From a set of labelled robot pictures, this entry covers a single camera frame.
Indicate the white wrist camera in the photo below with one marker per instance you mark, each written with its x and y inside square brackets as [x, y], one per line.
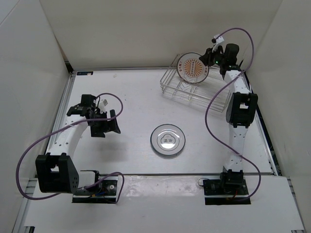
[101, 106]
[217, 41]

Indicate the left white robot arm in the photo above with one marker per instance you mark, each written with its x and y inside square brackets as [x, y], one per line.
[56, 171]

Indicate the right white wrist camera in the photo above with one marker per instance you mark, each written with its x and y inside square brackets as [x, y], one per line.
[217, 41]

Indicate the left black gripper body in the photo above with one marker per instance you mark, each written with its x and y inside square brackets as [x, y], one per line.
[97, 127]

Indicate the metal wire dish rack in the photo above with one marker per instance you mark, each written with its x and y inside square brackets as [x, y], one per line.
[200, 93]

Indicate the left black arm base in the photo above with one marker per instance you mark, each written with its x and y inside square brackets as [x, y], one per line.
[97, 188]

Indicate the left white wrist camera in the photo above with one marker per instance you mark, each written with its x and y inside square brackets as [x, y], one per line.
[101, 106]

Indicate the white green-rimmed plate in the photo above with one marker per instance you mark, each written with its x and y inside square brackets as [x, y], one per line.
[167, 128]
[167, 144]

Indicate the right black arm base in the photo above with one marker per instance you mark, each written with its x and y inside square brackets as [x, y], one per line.
[229, 189]

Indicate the blue table label sticker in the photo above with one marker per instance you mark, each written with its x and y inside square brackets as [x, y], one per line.
[84, 73]

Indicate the orange sunburst pattern plate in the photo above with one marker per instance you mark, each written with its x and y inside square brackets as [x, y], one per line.
[191, 69]

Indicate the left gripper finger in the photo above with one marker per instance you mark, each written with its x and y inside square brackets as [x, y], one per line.
[112, 114]
[111, 126]

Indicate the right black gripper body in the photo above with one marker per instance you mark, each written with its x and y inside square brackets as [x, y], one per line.
[218, 59]

